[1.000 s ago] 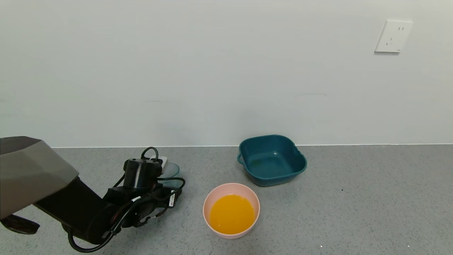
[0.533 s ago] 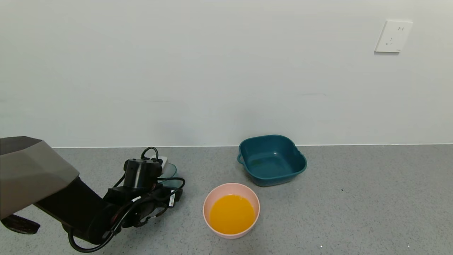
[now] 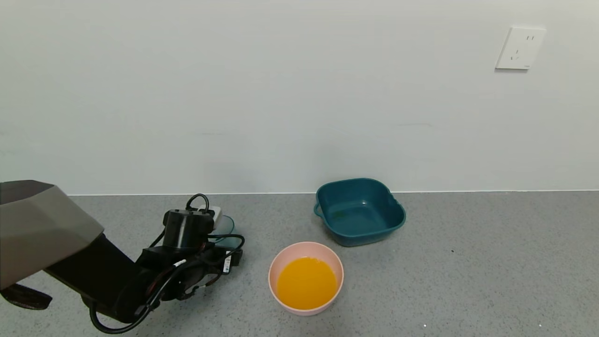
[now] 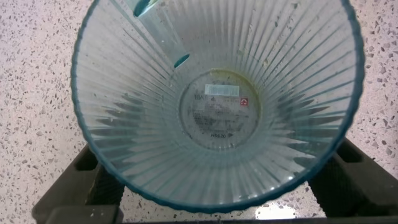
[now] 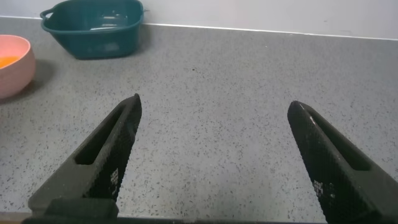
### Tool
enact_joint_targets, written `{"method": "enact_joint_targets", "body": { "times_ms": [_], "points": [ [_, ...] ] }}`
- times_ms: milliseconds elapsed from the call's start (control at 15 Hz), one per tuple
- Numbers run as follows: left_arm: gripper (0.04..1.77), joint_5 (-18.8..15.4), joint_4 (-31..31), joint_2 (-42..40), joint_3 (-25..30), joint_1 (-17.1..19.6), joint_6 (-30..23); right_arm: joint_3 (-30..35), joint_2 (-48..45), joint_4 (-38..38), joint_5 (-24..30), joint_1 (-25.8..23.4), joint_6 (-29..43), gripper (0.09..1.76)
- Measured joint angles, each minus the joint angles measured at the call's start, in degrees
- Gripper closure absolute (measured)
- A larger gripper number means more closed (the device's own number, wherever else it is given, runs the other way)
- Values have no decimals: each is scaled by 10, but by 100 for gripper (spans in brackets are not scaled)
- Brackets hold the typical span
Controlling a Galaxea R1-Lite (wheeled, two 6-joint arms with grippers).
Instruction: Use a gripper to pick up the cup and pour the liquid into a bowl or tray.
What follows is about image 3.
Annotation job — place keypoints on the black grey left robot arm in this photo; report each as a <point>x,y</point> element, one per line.
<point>47,224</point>

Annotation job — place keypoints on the orange liquid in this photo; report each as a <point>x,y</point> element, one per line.
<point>306,283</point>

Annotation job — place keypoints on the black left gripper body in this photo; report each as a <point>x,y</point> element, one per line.
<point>228,263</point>

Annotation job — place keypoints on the white wall socket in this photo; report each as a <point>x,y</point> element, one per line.
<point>520,48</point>

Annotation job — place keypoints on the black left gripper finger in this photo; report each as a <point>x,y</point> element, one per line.
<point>236,257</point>

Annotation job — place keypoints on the teal square plastic basin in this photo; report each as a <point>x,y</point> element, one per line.
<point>360,215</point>

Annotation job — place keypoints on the translucent blue-green ribbed plastic cup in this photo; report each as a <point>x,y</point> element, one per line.
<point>227,224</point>

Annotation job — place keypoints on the light grey wrist camera box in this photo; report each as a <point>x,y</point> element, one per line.
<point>216,214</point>

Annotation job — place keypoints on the pink round bowl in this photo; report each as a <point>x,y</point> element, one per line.
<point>304,248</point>

